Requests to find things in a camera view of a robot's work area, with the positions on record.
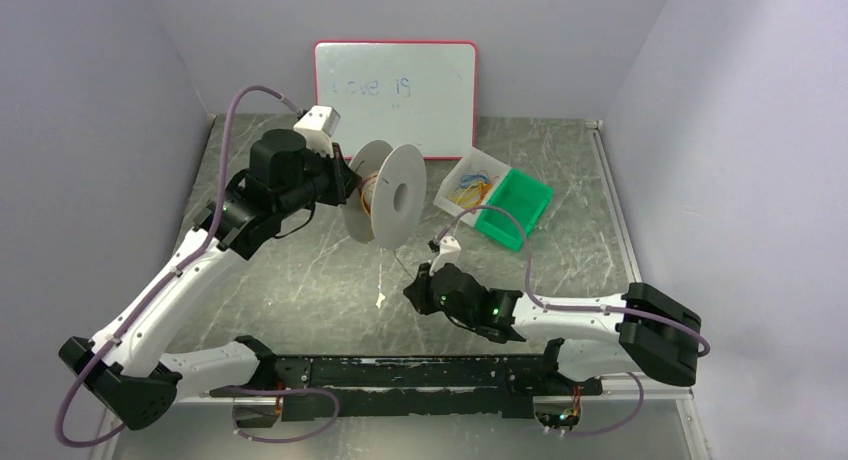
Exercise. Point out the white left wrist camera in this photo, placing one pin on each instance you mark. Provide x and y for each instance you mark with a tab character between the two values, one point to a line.
317	126

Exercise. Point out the aluminium side rail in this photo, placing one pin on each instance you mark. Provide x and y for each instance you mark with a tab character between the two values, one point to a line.
623	235

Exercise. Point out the white perforated cable spool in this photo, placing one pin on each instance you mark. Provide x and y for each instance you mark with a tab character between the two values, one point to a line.
387	206

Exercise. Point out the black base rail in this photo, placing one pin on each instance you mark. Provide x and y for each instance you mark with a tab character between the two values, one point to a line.
398	386

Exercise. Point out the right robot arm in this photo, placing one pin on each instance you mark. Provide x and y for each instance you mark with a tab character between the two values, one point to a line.
640	330

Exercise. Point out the red framed whiteboard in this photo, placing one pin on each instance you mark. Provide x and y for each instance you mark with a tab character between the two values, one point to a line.
422	93

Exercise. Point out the green plastic bin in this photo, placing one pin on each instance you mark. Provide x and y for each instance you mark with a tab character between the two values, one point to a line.
524	198

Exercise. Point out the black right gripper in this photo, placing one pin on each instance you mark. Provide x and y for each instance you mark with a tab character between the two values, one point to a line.
421	293

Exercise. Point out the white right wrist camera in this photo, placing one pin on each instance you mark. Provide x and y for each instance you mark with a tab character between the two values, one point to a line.
447	251

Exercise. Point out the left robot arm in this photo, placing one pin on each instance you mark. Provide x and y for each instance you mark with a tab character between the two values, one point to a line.
125	366

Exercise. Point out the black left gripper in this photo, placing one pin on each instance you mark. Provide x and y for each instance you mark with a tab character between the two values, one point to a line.
340	176

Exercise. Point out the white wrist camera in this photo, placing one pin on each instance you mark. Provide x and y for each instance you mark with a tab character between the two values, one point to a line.
447	251
317	126

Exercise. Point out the white plastic bin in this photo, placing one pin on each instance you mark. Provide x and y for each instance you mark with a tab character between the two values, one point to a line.
471	182

